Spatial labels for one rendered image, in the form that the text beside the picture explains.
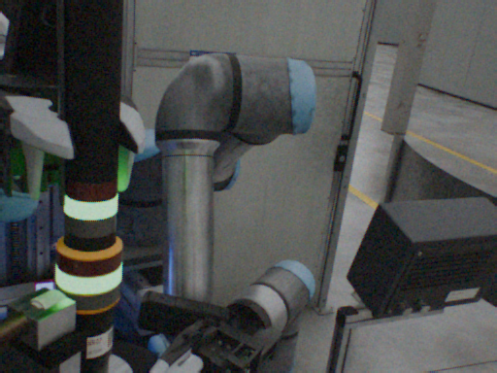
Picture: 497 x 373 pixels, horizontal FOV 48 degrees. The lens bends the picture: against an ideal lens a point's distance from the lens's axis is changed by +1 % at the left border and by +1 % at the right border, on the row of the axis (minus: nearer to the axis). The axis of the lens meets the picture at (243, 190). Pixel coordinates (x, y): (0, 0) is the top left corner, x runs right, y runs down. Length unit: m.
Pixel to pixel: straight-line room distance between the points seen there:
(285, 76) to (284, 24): 1.60
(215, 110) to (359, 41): 1.88
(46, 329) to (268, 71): 0.55
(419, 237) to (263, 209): 1.69
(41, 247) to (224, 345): 0.69
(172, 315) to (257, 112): 0.31
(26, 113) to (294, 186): 2.33
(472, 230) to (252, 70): 0.50
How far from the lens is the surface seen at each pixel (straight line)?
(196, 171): 0.79
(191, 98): 0.79
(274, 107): 0.82
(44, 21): 0.44
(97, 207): 0.37
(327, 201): 2.79
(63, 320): 0.38
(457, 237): 1.04
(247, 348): 0.68
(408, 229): 0.99
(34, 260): 1.31
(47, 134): 0.35
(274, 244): 2.74
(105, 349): 0.43
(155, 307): 0.71
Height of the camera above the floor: 1.60
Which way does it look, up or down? 20 degrees down
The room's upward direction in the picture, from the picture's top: 7 degrees clockwise
